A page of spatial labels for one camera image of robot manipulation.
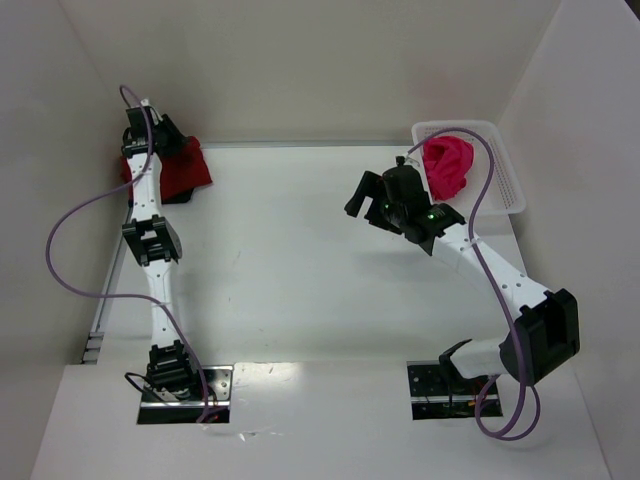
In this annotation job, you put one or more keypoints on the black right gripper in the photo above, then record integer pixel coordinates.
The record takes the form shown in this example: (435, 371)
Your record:
(373, 201)

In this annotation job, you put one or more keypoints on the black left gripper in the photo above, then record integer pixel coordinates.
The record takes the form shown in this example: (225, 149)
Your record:
(170, 138)

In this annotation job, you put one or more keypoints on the dark red t shirt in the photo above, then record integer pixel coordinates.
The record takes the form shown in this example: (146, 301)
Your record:
(185, 170)

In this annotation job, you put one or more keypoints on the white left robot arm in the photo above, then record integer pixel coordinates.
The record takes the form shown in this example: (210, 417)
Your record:
(156, 248)

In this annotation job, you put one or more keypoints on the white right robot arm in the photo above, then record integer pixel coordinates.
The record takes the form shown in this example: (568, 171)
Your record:
(542, 326)

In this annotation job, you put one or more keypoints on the black folded t shirt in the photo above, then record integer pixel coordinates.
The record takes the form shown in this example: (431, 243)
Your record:
(183, 197)

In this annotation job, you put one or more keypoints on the pink crumpled t shirt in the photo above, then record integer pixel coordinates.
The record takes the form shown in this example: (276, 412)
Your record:
(447, 160)

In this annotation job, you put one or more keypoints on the white plastic basket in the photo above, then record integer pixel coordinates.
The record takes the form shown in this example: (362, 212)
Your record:
(504, 195)

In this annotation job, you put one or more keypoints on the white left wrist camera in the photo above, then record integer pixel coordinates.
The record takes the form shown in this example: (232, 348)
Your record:
(155, 116)

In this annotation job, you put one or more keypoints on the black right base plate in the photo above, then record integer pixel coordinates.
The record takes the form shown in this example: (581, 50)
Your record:
(433, 396)

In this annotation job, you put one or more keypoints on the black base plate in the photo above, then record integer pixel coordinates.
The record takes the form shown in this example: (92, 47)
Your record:
(159, 406)
(433, 396)

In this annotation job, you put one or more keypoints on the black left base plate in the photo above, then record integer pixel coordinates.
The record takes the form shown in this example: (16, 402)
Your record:
(159, 406)

